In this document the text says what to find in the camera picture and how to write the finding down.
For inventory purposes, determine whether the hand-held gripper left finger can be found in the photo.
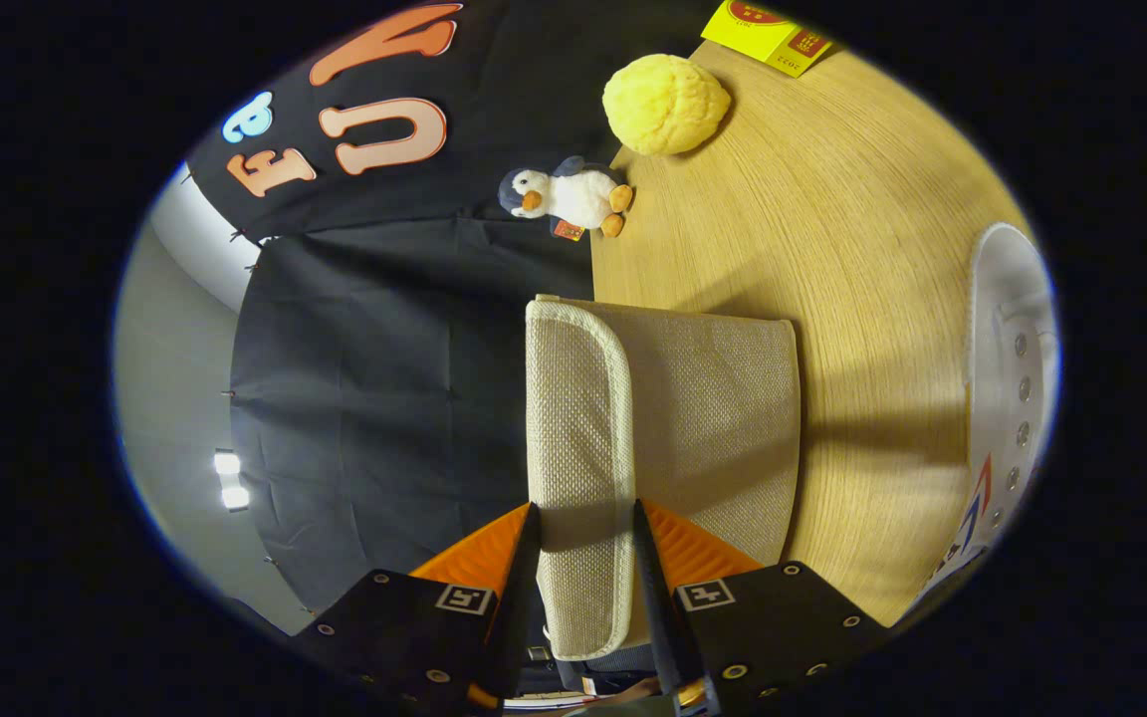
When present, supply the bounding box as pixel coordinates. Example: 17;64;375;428
290;503;545;717

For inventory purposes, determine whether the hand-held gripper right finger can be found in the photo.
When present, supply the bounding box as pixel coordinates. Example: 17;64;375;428
630;498;888;717

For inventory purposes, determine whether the beige fabric storage box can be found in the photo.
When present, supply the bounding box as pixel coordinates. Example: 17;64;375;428
534;294;802;571

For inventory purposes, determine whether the white canvas shoe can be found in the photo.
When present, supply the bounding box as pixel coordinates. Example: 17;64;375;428
917;222;1062;620

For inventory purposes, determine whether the black backdrop cloth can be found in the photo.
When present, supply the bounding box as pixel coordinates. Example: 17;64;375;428
183;0;729;613

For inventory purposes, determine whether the penguin plush toy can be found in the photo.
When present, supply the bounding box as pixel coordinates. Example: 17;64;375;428
497;155;634;243

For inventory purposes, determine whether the yellow round plush ball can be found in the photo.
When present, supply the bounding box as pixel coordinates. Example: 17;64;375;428
601;54;734;157

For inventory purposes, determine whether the yellow book with red circle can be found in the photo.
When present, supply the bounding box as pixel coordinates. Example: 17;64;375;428
700;0;835;79

